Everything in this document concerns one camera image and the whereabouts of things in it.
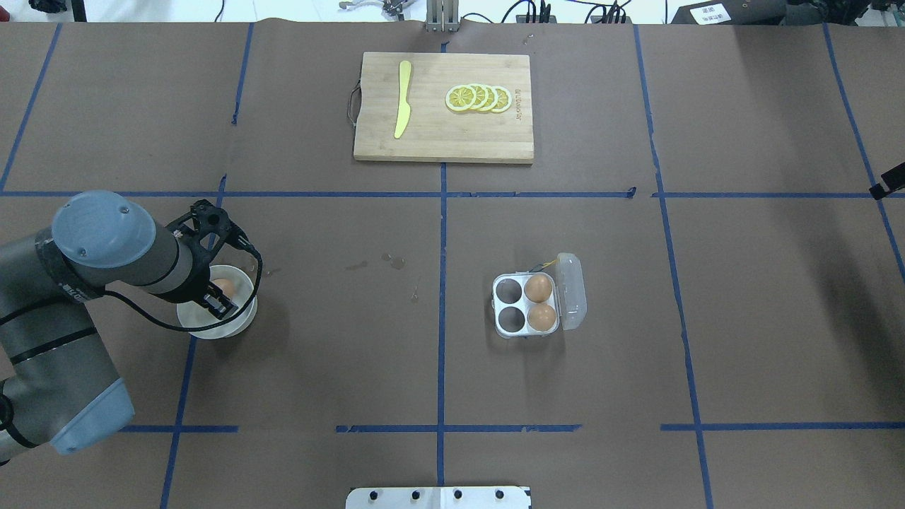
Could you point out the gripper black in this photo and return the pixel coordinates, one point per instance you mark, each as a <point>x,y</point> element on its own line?
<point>201,277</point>

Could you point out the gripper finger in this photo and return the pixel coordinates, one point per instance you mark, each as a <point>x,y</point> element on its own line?
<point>890,182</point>

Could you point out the brown egg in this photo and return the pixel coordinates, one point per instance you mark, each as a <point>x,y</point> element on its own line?
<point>538,288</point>
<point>542,317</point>
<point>226,286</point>

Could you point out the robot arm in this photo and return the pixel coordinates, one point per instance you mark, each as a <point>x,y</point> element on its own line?
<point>65,391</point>

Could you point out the black brown box device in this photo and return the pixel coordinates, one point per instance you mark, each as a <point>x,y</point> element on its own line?
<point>789,13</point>

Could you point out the clear plastic egg box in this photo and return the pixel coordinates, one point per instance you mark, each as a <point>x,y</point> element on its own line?
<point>535,303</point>

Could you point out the yellow plastic knife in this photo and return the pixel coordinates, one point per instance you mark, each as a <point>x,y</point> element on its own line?
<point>403,105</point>

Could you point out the wooden cutting board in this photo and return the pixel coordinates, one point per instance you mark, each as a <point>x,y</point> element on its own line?
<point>434,133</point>

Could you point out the yellow lemon slices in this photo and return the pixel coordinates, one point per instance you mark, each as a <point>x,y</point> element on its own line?
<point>478,97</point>

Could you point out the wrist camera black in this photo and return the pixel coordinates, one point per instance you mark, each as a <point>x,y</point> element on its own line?
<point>206,228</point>

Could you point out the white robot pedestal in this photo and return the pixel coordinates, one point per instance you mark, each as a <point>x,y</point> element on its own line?
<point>440,497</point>

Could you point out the aluminium frame post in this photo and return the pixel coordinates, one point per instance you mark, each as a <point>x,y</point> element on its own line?
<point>442,16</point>

